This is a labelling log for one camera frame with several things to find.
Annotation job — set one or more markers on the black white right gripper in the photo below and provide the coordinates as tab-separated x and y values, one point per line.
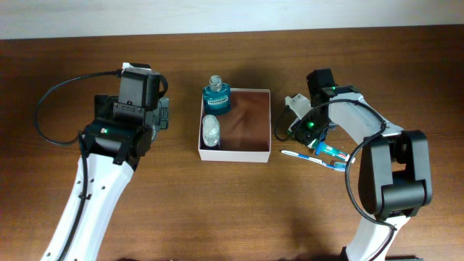
302	133

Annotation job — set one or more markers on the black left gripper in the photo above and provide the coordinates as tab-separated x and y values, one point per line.
162	114

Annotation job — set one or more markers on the blue disposable razor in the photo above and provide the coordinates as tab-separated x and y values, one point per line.
322	139

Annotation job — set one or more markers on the green toothpaste tube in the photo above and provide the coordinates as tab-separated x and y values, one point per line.
335	152

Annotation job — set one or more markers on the blue white toothbrush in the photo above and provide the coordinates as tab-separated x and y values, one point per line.
337	166

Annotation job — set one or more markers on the teal mouthwash bottle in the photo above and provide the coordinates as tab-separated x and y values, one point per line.
216	96

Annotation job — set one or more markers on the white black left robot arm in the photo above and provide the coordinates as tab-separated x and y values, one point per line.
111	146

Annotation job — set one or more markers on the white square cardboard box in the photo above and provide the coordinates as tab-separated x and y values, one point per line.
245	131

